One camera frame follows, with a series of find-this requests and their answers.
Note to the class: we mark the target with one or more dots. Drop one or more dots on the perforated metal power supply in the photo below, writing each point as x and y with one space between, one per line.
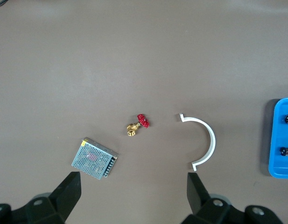
94 158

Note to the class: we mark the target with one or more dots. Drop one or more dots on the brass valve red handwheel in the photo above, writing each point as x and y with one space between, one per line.
138 124

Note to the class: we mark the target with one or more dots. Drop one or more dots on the white curved plastic clamp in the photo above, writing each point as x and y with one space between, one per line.
212 140

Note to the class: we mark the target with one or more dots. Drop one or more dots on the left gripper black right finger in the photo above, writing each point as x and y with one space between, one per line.
199 200

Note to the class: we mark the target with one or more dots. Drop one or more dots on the blue plastic tray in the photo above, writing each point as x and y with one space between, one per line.
278 137

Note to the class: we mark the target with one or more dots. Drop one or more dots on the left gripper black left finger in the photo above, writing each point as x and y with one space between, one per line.
64 198

